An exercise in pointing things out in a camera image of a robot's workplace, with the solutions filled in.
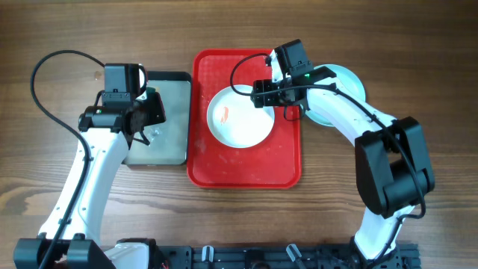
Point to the light blue plate front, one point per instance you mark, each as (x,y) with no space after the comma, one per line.
(318,118)

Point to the white plate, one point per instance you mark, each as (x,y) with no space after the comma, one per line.
(235,122)

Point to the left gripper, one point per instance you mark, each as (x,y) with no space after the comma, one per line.
(157,115)

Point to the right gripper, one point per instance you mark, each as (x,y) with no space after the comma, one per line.
(262,90)

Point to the red plastic tray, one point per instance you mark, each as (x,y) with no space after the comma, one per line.
(273,163)

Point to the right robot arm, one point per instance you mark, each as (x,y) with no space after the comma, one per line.
(393,169)

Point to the light blue plate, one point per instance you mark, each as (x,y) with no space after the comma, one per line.
(318,118)
(348,78)

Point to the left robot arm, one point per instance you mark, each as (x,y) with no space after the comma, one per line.
(106,130)

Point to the black water tray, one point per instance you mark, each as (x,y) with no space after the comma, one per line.
(168,140)

